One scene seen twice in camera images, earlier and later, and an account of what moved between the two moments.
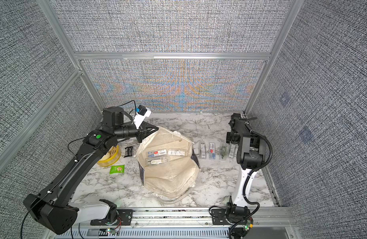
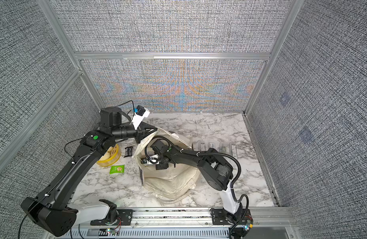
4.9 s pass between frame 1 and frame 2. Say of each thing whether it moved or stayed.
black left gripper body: stayed
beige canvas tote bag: stayed
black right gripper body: moved
